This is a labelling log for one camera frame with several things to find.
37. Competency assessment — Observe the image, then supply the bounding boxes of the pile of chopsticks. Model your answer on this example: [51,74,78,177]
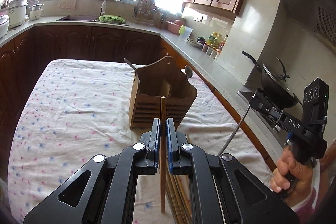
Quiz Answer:
[167,175,193,224]

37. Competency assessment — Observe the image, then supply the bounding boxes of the wooden base cabinets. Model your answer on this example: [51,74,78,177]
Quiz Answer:
[0,25,279,170]

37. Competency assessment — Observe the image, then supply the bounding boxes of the kitchen sink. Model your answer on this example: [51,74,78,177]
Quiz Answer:
[56,15,101,22]

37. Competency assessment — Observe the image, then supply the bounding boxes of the steel range hood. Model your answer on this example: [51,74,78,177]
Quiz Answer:
[271,0,336,46]

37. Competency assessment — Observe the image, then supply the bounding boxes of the small white electric pot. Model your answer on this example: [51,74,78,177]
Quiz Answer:
[29,2,44,21]

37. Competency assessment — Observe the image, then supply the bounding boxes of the long wooden chopstick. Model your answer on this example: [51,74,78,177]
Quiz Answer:
[160,96,167,214]

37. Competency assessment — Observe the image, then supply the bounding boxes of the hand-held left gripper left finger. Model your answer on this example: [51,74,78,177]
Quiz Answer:
[24,119,161,224]

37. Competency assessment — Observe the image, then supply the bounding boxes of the black wok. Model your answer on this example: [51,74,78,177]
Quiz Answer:
[242,51,303,109]

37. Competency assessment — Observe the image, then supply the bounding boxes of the chrome faucet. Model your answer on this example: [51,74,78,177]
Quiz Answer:
[92,0,107,18]

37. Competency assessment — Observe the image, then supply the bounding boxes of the pink plastic basin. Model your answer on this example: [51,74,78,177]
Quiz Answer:
[166,19,187,36]

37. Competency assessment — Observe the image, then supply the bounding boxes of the red sauce bottle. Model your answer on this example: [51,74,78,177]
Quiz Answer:
[219,34,229,53]

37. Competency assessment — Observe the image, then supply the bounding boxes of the person's right hand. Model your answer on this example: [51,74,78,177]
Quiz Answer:
[270,147,314,197]

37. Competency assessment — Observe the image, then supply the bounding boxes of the glass wok lid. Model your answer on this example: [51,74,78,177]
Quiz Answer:
[262,57,300,102]

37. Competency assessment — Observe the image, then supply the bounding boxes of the grey kitchen countertop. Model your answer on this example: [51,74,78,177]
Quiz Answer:
[0,15,287,157]

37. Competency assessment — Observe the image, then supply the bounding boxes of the knife block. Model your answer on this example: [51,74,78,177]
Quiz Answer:
[152,7,169,29]

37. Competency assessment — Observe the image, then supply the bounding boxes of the white plate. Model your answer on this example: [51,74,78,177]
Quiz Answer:
[186,38,204,47]

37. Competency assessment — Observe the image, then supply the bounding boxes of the dish drying rack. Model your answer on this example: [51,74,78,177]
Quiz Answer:
[132,0,158,23]

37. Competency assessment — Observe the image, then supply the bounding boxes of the large white cooking pot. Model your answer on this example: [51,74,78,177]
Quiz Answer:
[8,0,28,29]

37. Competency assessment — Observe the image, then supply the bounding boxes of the floral white tablecloth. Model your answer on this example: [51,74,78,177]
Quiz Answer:
[8,59,275,224]

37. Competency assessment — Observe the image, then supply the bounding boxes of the stainless steel cooktop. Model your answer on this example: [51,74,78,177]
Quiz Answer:
[237,90,260,109]

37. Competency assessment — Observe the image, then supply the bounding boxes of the person's right forearm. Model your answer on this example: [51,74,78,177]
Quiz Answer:
[287,185,320,224]

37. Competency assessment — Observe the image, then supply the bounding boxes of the long-handled metal spoon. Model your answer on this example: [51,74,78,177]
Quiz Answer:
[217,105,250,157]

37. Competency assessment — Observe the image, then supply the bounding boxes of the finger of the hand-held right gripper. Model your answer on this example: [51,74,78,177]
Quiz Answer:
[255,90,273,105]
[249,97,287,123]

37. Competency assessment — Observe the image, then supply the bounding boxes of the white and red rice cooker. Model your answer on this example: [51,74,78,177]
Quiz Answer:
[0,14,10,39]

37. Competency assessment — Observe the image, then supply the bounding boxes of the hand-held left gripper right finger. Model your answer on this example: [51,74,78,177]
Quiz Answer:
[165,119,300,224]

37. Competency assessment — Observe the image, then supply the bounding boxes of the green plastic basket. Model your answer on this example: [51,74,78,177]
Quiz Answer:
[99,15,126,24]

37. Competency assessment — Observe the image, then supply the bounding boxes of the wooden utensil holder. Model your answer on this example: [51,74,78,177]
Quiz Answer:
[128,55,198,130]

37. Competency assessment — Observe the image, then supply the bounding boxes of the green-lidded clear pitcher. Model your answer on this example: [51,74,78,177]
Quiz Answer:
[178,25,194,40]

